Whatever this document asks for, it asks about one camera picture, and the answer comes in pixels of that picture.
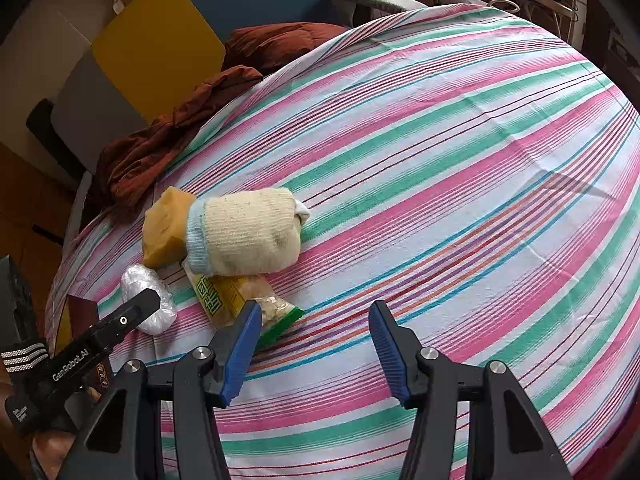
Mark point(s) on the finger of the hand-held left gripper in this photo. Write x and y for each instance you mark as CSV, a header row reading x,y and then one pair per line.
x,y
135,312

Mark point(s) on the yellow sponge block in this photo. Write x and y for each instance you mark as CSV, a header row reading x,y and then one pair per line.
x,y
162,230

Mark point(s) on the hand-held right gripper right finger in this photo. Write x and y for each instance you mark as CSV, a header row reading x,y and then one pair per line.
x,y
387,352

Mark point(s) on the person's left hand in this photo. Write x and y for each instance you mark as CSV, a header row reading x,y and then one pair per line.
x,y
47,455

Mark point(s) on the grey yellow blue sofa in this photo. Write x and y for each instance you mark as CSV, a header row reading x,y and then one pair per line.
x,y
160,45

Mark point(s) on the gold metal tray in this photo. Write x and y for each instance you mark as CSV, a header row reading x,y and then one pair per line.
x,y
62,335

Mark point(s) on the wooden wardrobe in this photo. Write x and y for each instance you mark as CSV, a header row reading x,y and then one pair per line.
x,y
25,200

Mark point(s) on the yellow snack packet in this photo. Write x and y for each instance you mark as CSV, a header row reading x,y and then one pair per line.
x,y
225,297

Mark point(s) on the maroon cloth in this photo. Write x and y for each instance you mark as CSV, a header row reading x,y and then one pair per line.
x,y
145,155

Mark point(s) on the maroon box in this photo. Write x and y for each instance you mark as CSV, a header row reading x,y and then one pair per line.
x,y
82,312

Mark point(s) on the cream sock with blue cuff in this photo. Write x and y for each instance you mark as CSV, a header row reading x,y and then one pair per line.
x,y
245,232

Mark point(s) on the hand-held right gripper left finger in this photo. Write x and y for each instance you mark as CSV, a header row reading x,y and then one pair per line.
x,y
244,352

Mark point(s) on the clear plastic bag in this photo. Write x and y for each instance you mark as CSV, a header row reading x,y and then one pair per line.
x,y
137,277

